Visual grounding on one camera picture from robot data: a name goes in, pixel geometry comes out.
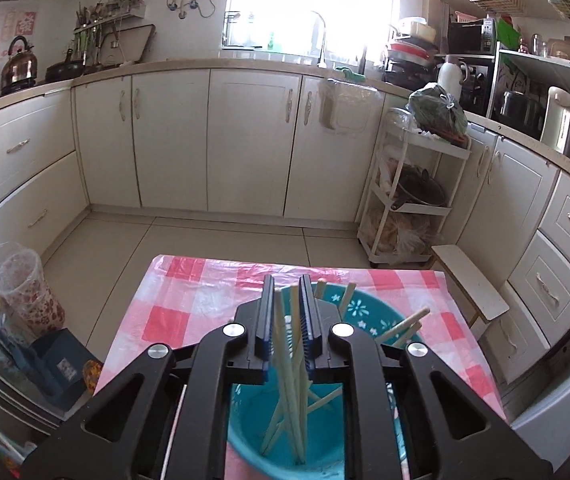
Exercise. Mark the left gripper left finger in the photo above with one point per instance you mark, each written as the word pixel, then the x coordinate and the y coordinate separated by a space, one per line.
pixel 165 415

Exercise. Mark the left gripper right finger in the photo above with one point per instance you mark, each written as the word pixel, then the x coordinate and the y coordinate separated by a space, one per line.
pixel 407 413

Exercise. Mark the kitchen faucet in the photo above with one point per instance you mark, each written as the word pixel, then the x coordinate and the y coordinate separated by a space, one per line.
pixel 318 44

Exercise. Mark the yellow patterned slipper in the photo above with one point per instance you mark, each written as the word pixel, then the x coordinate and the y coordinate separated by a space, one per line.
pixel 91 372

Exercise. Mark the bamboo chopstick bundle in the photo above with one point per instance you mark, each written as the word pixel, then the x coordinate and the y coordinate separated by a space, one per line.
pixel 297 402

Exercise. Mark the blue perforated plastic bucket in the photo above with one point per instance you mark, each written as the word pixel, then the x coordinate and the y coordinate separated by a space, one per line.
pixel 253 407

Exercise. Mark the pink checkered tablecloth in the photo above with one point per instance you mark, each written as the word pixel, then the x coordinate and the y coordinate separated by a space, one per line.
pixel 181 299

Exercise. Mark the blue dustpan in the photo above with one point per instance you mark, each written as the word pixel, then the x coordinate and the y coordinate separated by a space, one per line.
pixel 55 364

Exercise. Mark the small white step stool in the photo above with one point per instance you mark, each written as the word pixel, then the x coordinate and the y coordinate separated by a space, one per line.
pixel 479 292

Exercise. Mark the floral plastic waste basket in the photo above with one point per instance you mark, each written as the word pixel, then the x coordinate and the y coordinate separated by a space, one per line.
pixel 24 288

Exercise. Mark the white rolling storage cart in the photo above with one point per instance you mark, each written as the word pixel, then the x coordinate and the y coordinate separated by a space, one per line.
pixel 412 186

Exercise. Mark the green bag of vegetables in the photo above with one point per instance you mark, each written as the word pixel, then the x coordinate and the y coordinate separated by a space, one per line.
pixel 435 110

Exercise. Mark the white hanging trash bin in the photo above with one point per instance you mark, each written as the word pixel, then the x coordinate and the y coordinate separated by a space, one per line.
pixel 347 107

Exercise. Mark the white electric water boiler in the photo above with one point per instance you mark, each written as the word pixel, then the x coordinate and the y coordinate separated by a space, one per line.
pixel 556 125

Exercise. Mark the white thermos flask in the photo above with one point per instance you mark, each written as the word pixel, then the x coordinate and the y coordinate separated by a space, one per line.
pixel 452 75

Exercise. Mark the steel whistling kettle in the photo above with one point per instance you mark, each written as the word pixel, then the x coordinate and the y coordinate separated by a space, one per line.
pixel 20 72

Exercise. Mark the wall utensil rack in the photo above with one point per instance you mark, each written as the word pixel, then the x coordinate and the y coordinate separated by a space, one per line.
pixel 99 26

